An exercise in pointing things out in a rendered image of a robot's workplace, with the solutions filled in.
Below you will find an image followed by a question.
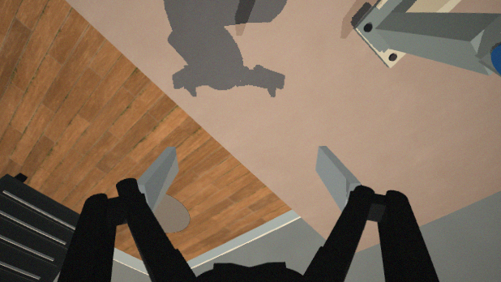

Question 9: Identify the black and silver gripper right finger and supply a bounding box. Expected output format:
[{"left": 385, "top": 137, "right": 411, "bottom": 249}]
[{"left": 299, "top": 146, "right": 439, "bottom": 282}]

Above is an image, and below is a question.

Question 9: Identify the grey pedestal stand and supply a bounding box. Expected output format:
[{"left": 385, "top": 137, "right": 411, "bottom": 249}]
[{"left": 354, "top": 0, "right": 501, "bottom": 77}]

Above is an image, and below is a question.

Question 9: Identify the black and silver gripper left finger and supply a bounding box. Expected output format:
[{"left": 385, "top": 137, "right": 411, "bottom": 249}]
[{"left": 57, "top": 147, "right": 199, "bottom": 282}]

